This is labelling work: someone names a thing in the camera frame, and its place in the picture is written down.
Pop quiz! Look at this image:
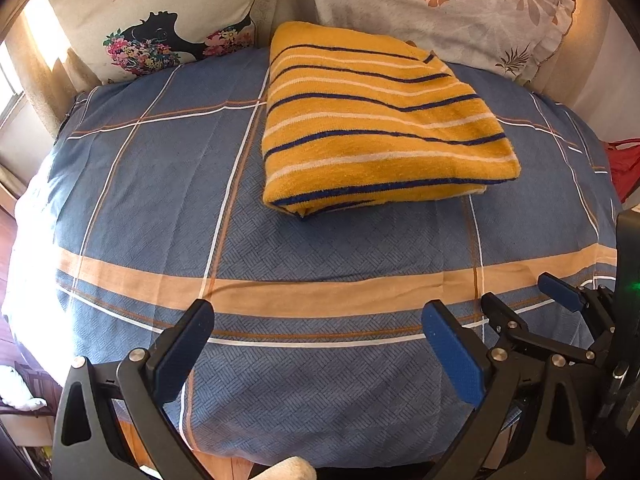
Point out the white cloth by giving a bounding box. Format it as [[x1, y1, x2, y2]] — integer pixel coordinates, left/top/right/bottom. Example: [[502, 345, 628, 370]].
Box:
[[0, 365, 49, 411]]

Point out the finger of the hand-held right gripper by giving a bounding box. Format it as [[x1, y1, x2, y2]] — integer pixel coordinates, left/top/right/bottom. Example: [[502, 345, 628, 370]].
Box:
[[537, 272, 617, 322], [479, 292, 613, 367]]

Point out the cream fuzzy cloth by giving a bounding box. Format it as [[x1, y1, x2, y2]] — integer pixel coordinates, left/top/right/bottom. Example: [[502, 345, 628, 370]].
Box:
[[249, 455, 317, 480]]

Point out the blue plaid bed sheet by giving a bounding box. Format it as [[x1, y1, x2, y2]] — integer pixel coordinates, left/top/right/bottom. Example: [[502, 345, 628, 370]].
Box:
[[1, 47, 624, 467]]

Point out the red cloth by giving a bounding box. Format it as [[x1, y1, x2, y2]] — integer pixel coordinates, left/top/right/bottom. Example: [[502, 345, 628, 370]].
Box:
[[602, 140, 640, 207]]

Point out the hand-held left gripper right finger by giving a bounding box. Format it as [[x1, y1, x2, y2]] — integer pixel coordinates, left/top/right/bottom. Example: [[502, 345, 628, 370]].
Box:
[[421, 300, 587, 480]]

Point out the leaf print pillow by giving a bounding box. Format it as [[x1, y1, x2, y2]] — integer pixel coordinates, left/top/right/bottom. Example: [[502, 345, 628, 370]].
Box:
[[287, 0, 577, 87]]

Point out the yellow striped sweater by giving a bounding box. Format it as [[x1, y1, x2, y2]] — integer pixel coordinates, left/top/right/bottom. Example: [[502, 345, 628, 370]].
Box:
[[261, 21, 523, 222]]

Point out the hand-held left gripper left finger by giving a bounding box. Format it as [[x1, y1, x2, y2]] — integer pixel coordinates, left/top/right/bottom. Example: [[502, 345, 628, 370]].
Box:
[[52, 299, 217, 480]]

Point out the window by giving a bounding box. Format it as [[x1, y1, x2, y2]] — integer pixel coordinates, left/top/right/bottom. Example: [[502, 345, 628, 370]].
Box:
[[0, 42, 28, 128]]

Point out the butterfly print pillow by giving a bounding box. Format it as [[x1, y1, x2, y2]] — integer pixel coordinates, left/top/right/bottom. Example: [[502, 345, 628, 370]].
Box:
[[47, 0, 264, 86]]

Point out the beige curtain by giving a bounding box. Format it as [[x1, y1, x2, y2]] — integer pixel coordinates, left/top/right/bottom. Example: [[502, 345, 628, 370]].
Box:
[[7, 0, 101, 139]]

